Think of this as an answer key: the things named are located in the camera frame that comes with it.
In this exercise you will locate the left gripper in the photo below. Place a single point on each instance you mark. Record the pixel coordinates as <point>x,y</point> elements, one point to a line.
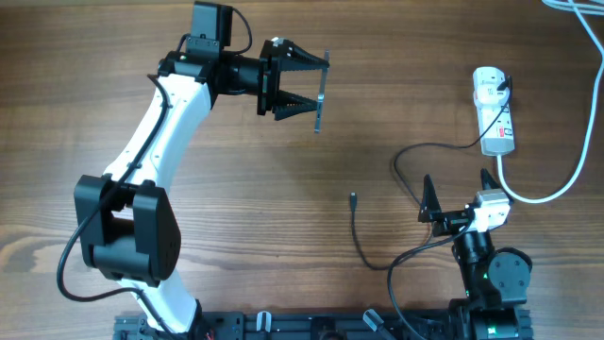
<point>268,79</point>

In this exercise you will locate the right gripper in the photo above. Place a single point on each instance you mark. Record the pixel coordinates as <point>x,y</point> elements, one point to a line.
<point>449,220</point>

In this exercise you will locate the Galaxy S25 smartphone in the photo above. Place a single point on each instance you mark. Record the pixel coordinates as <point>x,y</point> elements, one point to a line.
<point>321,100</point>

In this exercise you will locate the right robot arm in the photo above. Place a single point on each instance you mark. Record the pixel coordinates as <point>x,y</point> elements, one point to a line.
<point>496,280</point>

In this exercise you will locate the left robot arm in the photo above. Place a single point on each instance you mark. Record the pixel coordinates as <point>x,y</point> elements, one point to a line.
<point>127,228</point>

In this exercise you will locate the white power strip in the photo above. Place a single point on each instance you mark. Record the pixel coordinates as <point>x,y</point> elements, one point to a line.
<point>496,135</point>

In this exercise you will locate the white USB wall charger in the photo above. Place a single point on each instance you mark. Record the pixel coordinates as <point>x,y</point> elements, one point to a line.
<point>488,95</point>

